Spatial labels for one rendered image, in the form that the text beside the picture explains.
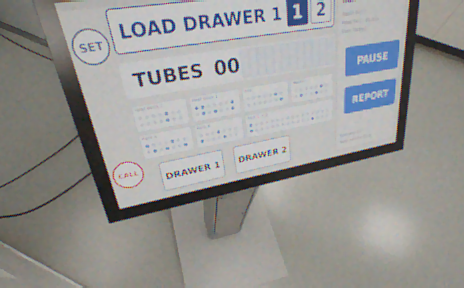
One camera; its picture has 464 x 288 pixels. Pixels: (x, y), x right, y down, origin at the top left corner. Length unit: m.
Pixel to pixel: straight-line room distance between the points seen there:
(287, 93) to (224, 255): 1.04
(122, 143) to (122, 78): 0.09
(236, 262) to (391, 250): 0.78
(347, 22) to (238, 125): 0.22
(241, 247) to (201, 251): 0.18
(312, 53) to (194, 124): 0.20
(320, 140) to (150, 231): 1.11
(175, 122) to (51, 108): 1.59
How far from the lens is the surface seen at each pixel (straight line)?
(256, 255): 1.38
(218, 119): 0.40
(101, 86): 0.39
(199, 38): 0.38
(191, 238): 1.38
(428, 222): 1.83
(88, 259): 1.50
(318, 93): 0.45
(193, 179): 0.43
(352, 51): 0.48
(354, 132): 0.51
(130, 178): 0.42
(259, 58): 0.40
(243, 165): 0.44
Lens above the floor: 1.39
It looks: 60 degrees down
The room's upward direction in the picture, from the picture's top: 10 degrees clockwise
